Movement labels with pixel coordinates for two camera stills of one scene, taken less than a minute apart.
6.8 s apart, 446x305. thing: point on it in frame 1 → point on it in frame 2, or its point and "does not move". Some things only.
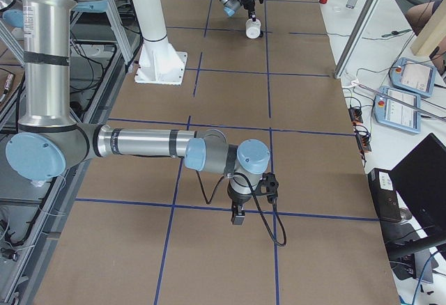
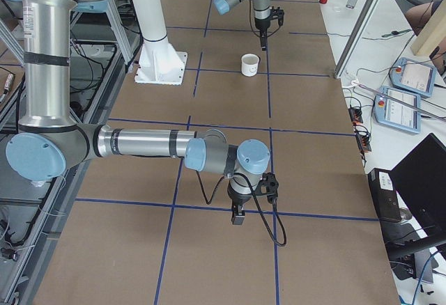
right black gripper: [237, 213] does not move
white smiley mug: [253, 28] → [249, 64]
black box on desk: [384, 195] does not move
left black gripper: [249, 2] → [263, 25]
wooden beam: [433, 32] does not move
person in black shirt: [417, 17] does not move
